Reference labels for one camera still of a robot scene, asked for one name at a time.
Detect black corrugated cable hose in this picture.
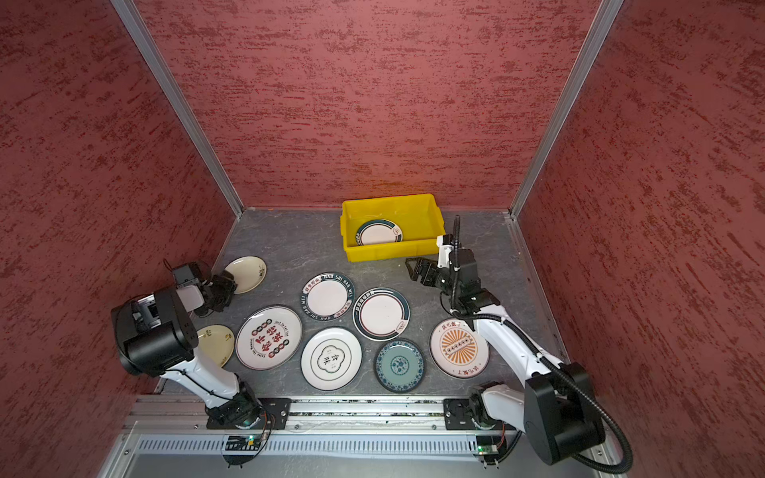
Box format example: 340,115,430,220
450,214,635,475

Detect aluminium rail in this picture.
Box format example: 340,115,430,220
122,394,503,435

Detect corner aluminium post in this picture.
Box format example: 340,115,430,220
111,0,245,219
509,0,624,221

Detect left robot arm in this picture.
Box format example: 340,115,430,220
111,262,266,429

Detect cream plate calligraphy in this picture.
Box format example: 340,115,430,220
197,325,236,368

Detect white plate orange sunburst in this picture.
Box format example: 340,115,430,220
430,319,490,378

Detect right circuit board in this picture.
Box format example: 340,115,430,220
474,435,506,456

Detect green red ring steam plate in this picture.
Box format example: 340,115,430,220
356,219,404,246

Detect left circuit board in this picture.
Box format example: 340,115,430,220
223,435,261,454

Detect left corner aluminium post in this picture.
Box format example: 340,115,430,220
111,0,245,219

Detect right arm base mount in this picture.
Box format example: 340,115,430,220
442,398,503,431

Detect teal patterned small plate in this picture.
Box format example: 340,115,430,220
375,340,426,394

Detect green rim HAO WEI plate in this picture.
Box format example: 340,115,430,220
300,272,356,321

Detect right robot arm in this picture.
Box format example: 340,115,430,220
406,248,606,465

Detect circuit board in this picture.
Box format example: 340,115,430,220
223,435,261,454
474,435,506,456

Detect right corner aluminium post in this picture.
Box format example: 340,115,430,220
509,0,624,221

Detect white plate red characters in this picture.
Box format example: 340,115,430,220
235,306,303,372

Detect white slotted cable duct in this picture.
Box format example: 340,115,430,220
133,434,476,458

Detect yellow plastic bin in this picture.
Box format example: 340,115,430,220
340,193,445,263

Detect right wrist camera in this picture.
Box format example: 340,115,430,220
436,234,454,269

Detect white plate flower outline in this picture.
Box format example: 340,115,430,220
301,328,363,392

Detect cream plate black blotches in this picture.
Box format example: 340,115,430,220
224,256,267,295

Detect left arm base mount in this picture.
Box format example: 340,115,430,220
205,398,292,431

